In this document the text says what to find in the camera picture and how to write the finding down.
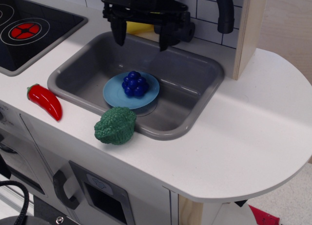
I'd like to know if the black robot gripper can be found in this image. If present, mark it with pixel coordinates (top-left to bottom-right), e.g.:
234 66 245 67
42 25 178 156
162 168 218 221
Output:
101 0 191 52

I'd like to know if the blue toy blueberries cluster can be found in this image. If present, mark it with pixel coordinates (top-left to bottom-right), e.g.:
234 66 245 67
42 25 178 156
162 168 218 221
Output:
122 71 149 97

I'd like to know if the grey plastic sink basin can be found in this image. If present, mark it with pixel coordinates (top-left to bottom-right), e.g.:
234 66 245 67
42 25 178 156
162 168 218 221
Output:
47 32 224 140

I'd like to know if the light blue toy plate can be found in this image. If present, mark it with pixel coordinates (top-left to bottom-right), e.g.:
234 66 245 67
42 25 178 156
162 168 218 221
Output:
103 72 159 110

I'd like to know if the yellow toy bell pepper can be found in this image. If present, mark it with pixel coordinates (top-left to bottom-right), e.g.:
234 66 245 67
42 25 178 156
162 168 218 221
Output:
125 12 160 35

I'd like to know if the black toy faucet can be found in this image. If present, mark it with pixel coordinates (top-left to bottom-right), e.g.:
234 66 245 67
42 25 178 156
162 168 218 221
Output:
180 0 235 43

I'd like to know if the green toy broccoli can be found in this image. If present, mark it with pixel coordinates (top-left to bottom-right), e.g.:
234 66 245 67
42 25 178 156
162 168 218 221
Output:
94 107 137 145

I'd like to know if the black toy stovetop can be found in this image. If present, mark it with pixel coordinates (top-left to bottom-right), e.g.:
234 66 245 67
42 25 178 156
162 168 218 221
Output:
0 0 87 76

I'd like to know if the red toy chili pepper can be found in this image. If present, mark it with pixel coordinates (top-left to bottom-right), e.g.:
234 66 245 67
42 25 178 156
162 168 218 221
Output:
27 84 62 121

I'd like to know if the grey dishwasher door panel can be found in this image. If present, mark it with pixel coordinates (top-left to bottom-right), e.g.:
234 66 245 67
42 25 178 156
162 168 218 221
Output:
69 161 135 225

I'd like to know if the red cloth on floor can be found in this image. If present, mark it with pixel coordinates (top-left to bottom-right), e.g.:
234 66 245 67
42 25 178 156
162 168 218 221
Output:
249 206 280 225

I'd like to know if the light wooden side post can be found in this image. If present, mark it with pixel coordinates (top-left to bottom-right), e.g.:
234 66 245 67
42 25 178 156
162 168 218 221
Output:
232 0 267 80

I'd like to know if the grey oven door handle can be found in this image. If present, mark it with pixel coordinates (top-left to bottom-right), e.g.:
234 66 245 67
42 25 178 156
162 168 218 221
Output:
53 170 79 210

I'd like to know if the black braided cable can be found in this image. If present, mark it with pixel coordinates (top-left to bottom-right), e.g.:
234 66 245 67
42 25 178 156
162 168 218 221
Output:
0 180 30 225

